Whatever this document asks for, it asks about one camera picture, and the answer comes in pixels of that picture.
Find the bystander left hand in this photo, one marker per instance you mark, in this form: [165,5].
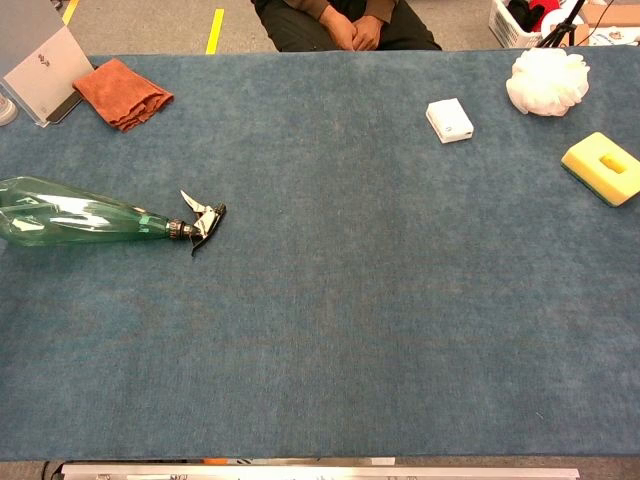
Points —
[370,32]

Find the bystander right hand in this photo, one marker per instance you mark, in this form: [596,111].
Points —
[337,27]

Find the green transparent plastic bottle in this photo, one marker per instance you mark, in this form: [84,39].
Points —
[75,215]

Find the orange cloth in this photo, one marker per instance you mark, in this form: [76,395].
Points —
[120,97]

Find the seated person dark clothes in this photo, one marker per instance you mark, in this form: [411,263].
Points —
[290,25]

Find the white small box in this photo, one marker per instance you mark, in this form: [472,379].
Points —
[449,120]

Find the yellow floor tape strip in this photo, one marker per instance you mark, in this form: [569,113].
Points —
[215,31]
[70,11]

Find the white plastic basket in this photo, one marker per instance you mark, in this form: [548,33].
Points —
[505,27]

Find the black cloth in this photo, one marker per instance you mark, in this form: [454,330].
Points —
[522,15]

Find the red item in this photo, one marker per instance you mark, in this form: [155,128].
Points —
[540,7]

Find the white bath pouf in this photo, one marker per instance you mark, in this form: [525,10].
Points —
[547,82]

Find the black tripod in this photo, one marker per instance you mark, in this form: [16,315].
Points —
[562,25]

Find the cardboard box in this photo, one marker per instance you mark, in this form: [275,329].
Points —
[607,25]

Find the yellow sponge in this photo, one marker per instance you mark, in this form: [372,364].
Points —
[592,172]

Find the blue table cloth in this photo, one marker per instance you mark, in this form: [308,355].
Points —
[320,300]

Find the grey white box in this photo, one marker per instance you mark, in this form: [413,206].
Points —
[45,75]

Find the grey panel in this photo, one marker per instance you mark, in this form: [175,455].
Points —
[25,30]

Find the round clear container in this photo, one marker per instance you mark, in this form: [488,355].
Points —
[6,112]

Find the aluminium rail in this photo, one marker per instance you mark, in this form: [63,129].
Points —
[320,472]

